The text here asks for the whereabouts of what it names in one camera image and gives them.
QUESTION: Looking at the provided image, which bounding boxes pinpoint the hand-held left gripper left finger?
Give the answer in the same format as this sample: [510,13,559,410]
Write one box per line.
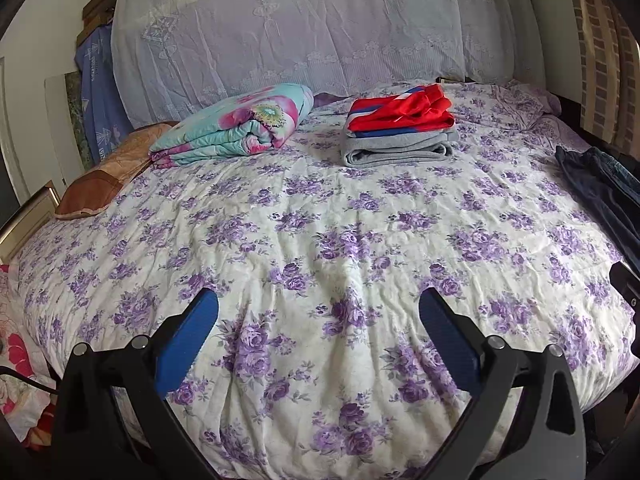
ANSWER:
[50,289,221,480]

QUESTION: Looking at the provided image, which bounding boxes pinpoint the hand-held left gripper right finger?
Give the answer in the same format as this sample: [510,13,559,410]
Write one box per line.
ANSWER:
[419,287,587,480]

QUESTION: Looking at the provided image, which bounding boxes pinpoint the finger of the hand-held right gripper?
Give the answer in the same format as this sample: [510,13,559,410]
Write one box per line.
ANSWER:
[611,260,640,317]

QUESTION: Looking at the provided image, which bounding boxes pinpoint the red pants with striped sides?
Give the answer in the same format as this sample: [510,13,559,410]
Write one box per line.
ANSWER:
[346,83,456,138]

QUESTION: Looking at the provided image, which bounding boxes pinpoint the grey pants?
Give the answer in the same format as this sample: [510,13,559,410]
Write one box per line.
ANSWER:
[340,127,461,168]

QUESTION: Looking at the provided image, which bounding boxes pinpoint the dark blue jeans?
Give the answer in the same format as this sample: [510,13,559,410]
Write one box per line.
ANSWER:
[555,146,640,266]

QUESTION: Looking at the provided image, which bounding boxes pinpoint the red floral cloth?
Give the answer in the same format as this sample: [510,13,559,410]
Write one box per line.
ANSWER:
[0,265,58,453]

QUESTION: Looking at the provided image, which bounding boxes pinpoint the bed with purple floral sheet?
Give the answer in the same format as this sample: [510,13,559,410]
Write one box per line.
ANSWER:
[10,80,638,480]

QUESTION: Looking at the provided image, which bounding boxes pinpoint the brown pillow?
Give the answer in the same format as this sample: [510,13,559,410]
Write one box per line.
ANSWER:
[54,121,178,220]

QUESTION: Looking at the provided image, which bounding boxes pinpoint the brown striped curtain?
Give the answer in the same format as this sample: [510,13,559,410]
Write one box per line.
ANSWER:
[562,0,640,146]

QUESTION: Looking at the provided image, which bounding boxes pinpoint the folded teal floral quilt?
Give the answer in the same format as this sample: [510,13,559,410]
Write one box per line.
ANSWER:
[148,82,315,168]

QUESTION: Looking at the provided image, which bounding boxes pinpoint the blue printed cloth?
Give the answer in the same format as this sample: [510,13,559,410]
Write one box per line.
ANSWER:
[75,25,133,166]

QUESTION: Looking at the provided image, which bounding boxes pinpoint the white lace headboard cover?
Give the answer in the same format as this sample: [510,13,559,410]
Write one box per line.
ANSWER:
[111,0,523,128]

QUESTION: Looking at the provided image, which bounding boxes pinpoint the cream picture frame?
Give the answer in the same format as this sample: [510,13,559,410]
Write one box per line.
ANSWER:
[0,180,63,261]

